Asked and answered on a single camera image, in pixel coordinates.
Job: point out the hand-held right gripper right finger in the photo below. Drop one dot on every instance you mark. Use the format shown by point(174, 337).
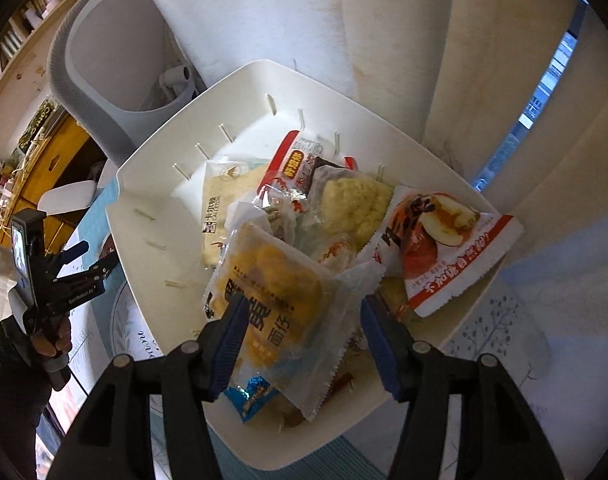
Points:
point(384, 345)

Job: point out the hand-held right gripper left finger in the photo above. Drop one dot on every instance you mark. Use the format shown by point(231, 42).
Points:
point(228, 345)

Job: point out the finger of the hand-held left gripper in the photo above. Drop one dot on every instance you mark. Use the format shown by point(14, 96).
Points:
point(102, 269)
point(76, 251)

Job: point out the blue candy wrapper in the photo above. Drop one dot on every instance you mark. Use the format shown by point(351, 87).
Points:
point(249, 395)

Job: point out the yellow bun packet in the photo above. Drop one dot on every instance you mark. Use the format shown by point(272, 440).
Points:
point(274, 280)

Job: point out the white plastic bin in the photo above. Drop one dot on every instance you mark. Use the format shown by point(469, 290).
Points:
point(173, 220)

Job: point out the red white apple-print packet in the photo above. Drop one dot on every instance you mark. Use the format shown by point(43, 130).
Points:
point(444, 240)

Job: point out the pale sandwich bread packet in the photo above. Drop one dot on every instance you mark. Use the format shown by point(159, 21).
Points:
point(221, 200)

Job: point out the small clear red-print packet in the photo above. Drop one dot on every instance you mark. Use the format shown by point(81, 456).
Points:
point(279, 197)

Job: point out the red label dark snack packet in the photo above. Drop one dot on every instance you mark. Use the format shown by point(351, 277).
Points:
point(291, 157)

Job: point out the person's left forearm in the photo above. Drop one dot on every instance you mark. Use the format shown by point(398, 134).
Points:
point(8, 385)

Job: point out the person's left hand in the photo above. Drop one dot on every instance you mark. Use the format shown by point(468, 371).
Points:
point(53, 340)

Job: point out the white power strip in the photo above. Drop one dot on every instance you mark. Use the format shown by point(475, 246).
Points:
point(3, 197)

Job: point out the wooden desk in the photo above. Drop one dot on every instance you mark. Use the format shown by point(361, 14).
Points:
point(58, 160)

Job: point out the blue patterned tablecloth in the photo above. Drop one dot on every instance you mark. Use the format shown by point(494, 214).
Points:
point(484, 340)

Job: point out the dark printed box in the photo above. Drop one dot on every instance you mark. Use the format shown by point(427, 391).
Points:
point(36, 125)

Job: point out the grey office chair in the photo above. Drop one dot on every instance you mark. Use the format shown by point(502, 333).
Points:
point(108, 60)

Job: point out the wooden bookshelf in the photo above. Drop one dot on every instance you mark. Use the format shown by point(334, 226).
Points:
point(28, 60)

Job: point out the short row of books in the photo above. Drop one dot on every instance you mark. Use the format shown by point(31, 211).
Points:
point(1, 60)

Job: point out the window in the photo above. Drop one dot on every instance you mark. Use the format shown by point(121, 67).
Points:
point(549, 75)

